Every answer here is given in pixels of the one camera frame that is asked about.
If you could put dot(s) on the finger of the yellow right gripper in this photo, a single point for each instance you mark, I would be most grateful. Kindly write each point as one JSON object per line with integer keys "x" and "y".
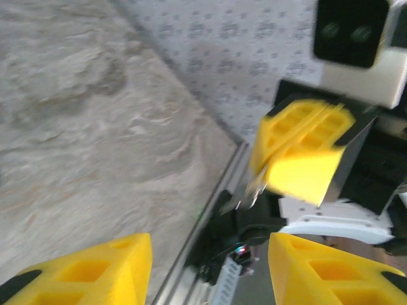
{"x": 302, "y": 171}
{"x": 273, "y": 133}

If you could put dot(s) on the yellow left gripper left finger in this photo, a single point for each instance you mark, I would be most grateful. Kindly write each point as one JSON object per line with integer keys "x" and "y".
{"x": 127, "y": 273}

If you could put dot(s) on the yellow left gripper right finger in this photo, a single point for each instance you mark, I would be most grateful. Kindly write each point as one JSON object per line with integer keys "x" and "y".
{"x": 286, "y": 273}

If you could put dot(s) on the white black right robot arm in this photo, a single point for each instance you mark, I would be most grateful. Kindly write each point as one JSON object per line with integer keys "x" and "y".
{"x": 334, "y": 225}

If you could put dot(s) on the black controller board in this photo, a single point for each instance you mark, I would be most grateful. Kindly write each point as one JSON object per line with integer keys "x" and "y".
{"x": 243, "y": 254}

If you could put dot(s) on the long aluminium frame rail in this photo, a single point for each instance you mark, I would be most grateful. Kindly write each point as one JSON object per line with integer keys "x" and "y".
{"x": 227, "y": 178}

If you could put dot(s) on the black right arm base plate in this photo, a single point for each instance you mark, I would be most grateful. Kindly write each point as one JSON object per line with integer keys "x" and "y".
{"x": 210, "y": 241}

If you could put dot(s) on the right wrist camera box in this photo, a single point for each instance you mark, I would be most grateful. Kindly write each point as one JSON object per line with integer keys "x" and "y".
{"x": 346, "y": 31}

